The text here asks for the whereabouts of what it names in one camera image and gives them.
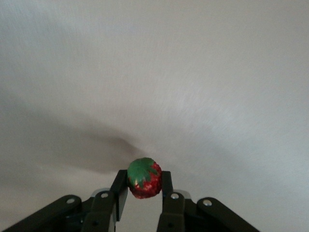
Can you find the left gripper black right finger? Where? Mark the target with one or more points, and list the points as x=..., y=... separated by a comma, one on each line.
x=171, y=212

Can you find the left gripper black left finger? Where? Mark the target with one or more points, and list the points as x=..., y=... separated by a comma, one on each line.
x=99, y=212

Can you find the red toy strawberry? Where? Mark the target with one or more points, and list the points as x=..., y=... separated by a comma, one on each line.
x=144, y=178

